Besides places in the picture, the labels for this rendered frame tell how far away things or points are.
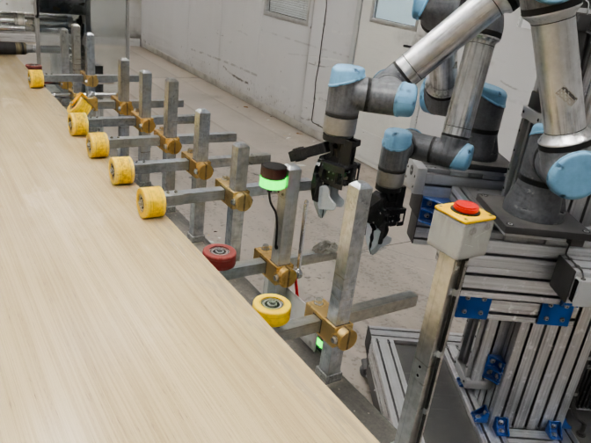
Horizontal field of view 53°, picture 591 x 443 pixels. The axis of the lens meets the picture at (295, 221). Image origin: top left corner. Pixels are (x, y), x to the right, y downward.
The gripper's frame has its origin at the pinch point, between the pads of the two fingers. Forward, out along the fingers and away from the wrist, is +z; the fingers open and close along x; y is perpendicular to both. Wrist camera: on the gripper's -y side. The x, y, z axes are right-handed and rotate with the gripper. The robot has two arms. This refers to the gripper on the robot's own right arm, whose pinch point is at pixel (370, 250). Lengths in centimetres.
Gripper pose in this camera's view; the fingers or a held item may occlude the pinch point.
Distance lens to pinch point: 171.3
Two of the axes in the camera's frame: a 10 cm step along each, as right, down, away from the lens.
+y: 8.4, -1.2, 5.2
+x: -5.3, -3.9, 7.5
